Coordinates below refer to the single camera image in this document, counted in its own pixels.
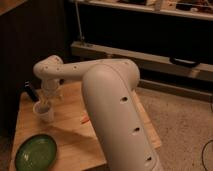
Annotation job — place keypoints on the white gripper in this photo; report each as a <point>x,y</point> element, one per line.
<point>51,89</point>

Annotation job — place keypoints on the white ceramic cup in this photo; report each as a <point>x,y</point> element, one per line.
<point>44,111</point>

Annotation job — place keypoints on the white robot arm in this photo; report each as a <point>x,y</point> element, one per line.
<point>107,87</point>

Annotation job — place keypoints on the green ceramic bowl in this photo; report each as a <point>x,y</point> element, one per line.
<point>37,153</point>

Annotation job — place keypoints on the black bottle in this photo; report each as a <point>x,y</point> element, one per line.
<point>30,90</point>

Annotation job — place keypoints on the wooden table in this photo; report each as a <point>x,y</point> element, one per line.
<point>78,148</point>

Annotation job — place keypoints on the metal vertical pole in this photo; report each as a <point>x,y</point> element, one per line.
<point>81,37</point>

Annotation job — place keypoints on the cluttered back shelf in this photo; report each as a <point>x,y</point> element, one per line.
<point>157,7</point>

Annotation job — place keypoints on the grey metal rail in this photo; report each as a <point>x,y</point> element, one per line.
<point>146,61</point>

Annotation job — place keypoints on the black handle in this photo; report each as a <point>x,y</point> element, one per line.
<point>189,64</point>

